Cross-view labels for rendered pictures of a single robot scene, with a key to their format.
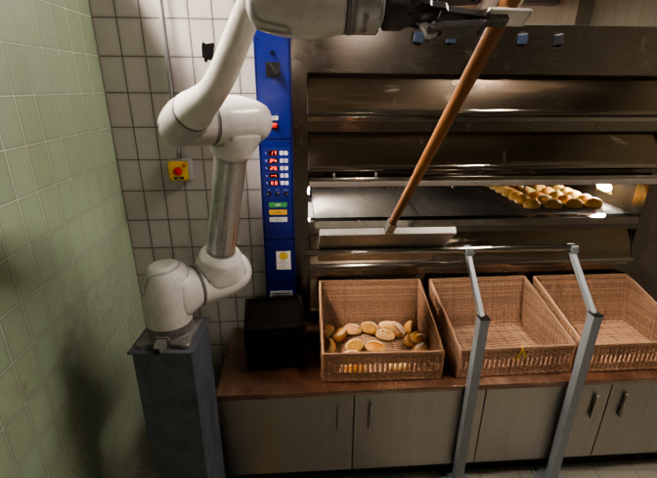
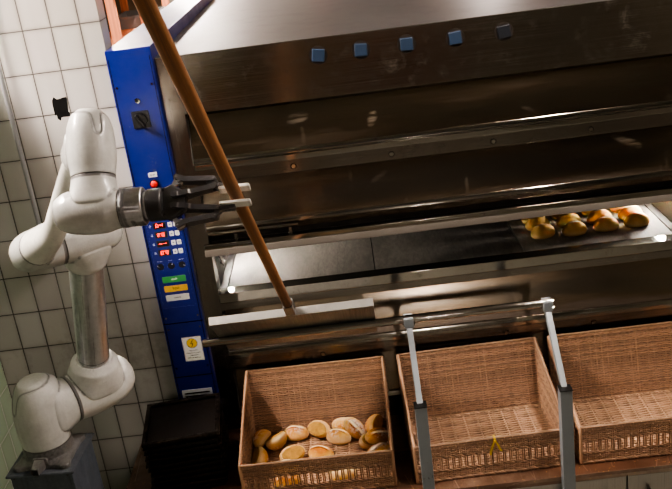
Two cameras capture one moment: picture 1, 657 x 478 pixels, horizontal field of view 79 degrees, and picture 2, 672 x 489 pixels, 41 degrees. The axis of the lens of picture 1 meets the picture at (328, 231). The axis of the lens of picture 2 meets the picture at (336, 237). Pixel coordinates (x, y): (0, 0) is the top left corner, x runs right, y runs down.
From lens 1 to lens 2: 1.57 m
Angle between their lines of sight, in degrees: 5
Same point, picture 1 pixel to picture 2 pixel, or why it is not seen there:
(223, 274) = (97, 384)
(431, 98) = (351, 123)
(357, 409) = not seen: outside the picture
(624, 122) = (626, 119)
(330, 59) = (212, 95)
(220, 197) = (80, 307)
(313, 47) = not seen: hidden behind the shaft
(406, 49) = (305, 70)
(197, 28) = (45, 84)
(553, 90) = (516, 91)
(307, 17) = (93, 229)
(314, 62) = not seen: hidden behind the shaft
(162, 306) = (36, 425)
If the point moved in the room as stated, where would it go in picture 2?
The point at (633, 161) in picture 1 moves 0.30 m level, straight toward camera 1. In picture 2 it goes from (652, 168) to (616, 194)
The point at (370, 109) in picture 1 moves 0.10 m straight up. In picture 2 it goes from (270, 150) to (266, 123)
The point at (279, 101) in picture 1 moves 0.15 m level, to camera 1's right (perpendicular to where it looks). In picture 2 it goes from (154, 154) to (195, 150)
